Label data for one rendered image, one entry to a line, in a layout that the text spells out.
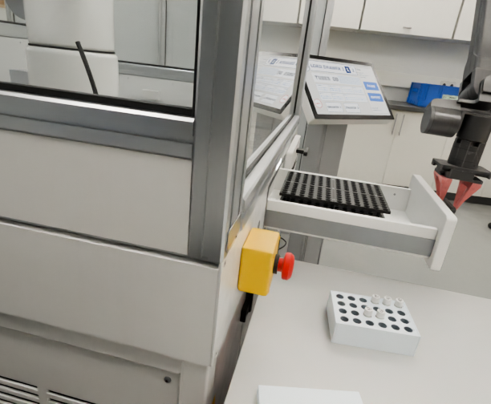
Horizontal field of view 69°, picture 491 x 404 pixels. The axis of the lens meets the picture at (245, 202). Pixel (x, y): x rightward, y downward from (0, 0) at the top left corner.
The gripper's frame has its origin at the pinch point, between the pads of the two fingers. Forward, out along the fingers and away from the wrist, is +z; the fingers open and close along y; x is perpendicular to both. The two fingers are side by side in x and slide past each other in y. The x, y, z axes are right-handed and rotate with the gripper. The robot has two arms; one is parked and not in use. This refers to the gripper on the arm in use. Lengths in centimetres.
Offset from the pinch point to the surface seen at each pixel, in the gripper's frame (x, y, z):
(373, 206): 10.5, 16.9, 0.3
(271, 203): 15.7, 36.8, 2.1
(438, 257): 17.4, 4.7, 5.3
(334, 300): 30.4, 22.6, 11.0
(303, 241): -87, 27, 58
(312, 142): -90, 33, 7
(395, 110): -299, -37, -1
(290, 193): 11.3, 33.8, 0.9
